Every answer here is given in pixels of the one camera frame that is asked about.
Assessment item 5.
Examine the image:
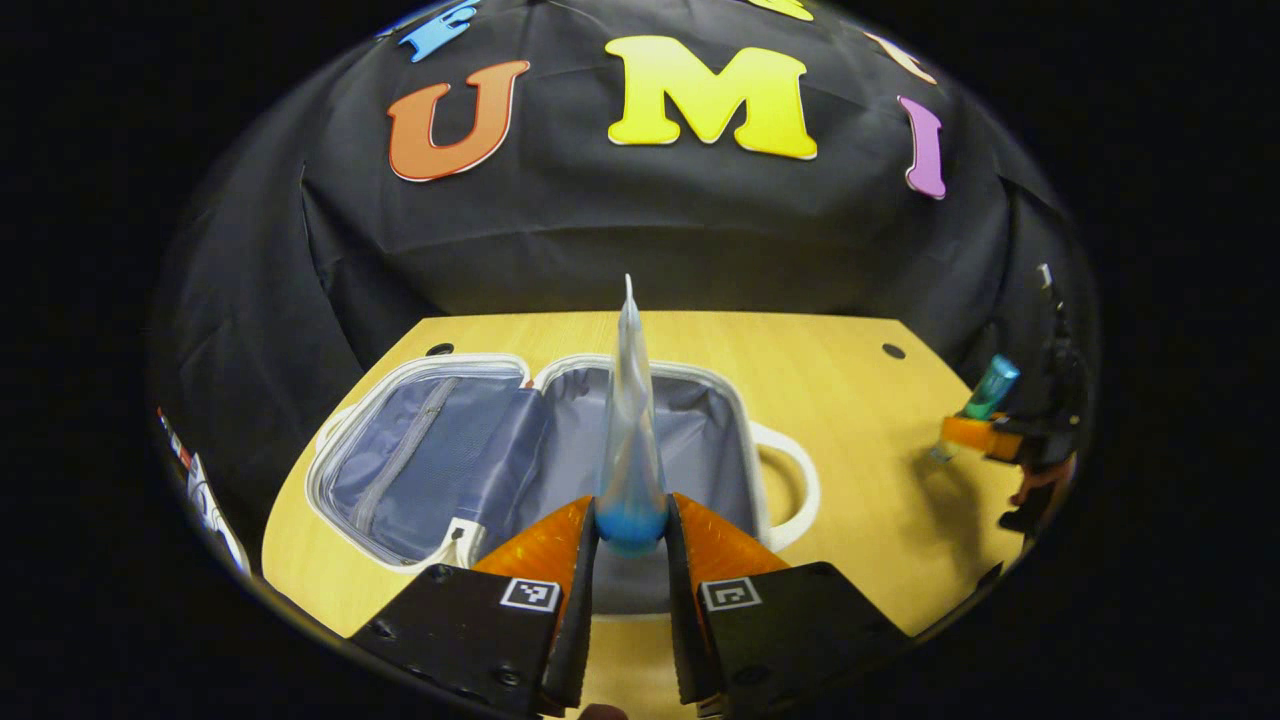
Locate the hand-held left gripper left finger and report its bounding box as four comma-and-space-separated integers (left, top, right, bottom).
350, 495, 601, 719

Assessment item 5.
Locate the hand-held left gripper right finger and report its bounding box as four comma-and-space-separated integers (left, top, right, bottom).
664, 492, 913, 719

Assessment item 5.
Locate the blue cylindrical skincare bottle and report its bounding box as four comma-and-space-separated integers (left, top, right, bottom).
930, 355, 1022, 463

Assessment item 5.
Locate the clear blue skincare tube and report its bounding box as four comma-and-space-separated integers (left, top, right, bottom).
595, 274, 669, 557

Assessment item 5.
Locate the white suitcase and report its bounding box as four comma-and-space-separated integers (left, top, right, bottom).
305, 352, 822, 617

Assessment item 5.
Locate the black backdrop cloth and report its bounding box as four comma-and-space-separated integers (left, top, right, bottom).
150, 0, 1101, 566

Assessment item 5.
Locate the white printed object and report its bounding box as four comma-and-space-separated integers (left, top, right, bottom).
155, 405, 252, 577

